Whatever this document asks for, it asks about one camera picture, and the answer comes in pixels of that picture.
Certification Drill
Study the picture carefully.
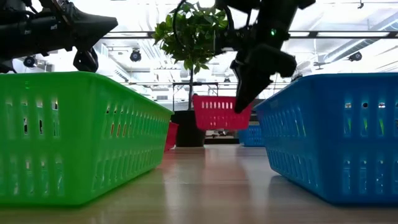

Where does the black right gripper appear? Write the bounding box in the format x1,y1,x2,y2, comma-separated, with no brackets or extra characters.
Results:
230,43,298,114

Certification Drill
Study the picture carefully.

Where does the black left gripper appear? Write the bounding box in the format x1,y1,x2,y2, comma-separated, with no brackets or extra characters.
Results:
18,0,119,73

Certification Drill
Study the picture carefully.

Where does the red plastic basket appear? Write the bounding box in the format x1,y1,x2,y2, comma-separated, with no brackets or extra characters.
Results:
164,121,180,152
192,94,253,131

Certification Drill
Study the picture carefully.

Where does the blue plastic basket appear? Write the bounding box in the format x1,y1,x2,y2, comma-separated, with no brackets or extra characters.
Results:
254,73,398,205
238,124,266,147

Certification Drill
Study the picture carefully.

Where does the green leafy potted plant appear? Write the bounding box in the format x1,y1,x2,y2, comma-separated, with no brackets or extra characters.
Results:
151,1,229,111

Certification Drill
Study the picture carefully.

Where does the green plastic basket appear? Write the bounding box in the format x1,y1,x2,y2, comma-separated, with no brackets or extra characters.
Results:
0,71,174,207

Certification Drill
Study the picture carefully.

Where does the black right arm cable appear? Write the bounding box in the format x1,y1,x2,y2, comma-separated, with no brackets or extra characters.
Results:
172,0,188,50

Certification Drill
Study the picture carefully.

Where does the black aluminium rig frame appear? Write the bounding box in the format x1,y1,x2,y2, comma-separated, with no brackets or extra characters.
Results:
102,30,398,40

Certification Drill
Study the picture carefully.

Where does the silver ventilation duct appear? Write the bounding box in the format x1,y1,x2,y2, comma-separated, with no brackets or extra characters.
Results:
323,12,398,63

